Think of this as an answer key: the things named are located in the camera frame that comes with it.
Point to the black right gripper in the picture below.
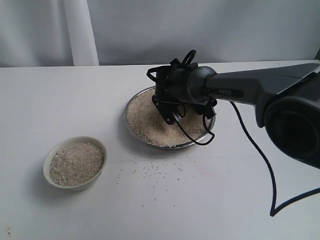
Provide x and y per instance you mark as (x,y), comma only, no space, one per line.
(170,89)

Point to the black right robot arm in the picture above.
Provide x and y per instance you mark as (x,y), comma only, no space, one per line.
(286,100)

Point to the rice on steel plate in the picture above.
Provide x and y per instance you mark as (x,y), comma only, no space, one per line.
(145,125)

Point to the spilled rice grains on table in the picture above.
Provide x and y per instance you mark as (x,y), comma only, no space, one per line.
(149,183)

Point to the rice in white bowl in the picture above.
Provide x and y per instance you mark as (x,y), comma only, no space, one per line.
(75,164)

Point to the white ceramic bowl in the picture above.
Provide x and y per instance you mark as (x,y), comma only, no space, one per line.
(65,143)

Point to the round steel plate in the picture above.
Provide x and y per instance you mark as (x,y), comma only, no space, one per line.
(195,143)

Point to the white backdrop curtain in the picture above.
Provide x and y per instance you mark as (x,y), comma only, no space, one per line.
(42,33)

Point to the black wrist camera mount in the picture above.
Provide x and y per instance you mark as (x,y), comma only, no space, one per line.
(206,110)

